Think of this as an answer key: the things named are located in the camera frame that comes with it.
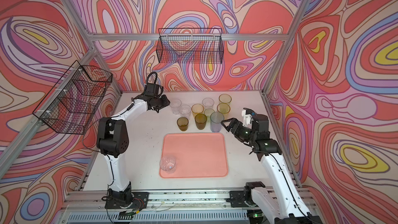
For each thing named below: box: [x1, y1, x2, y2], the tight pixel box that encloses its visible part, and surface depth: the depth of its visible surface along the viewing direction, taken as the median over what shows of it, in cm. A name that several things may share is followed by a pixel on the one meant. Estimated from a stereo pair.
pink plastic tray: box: [159, 132, 229, 179], surface depth 91 cm
